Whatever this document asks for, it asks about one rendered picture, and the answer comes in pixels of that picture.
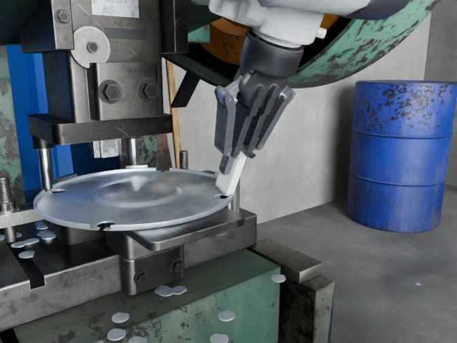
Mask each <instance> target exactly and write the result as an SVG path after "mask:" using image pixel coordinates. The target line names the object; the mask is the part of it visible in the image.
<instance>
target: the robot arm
mask: <svg viewBox="0 0 457 343"><path fill-rule="evenodd" d="M409 2H410V0H209V10H210V12H211V13H214V14H217V15H219V16H222V17H225V18H228V19H230V20H233V21H235V22H238V23H241V24H243V25H247V26H251V27H252V28H251V29H248V31H246V34H245V36H244V39H243V43H242V45H241V50H240V52H239V60H240V68H239V70H238V71H237V73H236V74H235V75H234V78H233V82H232V83H231V84H229V85H228V86H226V87H225V88H223V87H222V86H217V87H216V88H215V90H214V93H215V96H216V100H217V111H216V128H215V137H214V146H215V147H216V148H217V149H218V150H219V151H220V152H221V153H222V154H223V155H222V159H221V162H220V165H219V170H220V172H219V174H218V178H217V180H216V186H217V187H218V188H219V189H220V190H221V191H222V192H223V193H224V194H225V195H226V196H228V195H232V194H233V193H234V191H235V188H236V186H237V183H238V180H239V177H240V175H241V172H242V171H243V169H244V167H245V164H246V162H247V160H248V157H250V158H251V159H253V158H254V157H255V156H256V154H254V153H253V151H254V150H256V149H257V150H261V149H262V148H263V146H264V145H265V143H266V141H267V140H268V138H269V136H270V134H271V132H272V130H273V129H274V127H275V125H276V124H277V122H278V120H279V119H280V116H281V115H282V113H283V111H284V110H285V108H286V106H287V105H288V104H289V103H290V102H291V101H292V99H293V98H294V97H295V95H296V92H295V91H293V90H292V89H291V88H289V87H288V85H287V83H288V79H289V78H291V77H293V75H294V74H295V73H296V72H297V68H298V66H299V63H300V61H301V58H302V56H303V53H304V50H303V47H302V45H301V44H303V45H309V44H311V43H313V42H314V40H315V37H319V38H322V39H324V37H325V35H326V29H323V28H320V25H321V22H322V19H323V17H324V14H334V15H337V16H339V17H344V18H352V19H357V20H383V19H387V18H389V17H391V16H392V15H394V14H395V13H397V12H399V11H401V10H402V9H403V8H405V7H406V6H407V4H408V3H409ZM258 138H259V140H258Z"/></svg>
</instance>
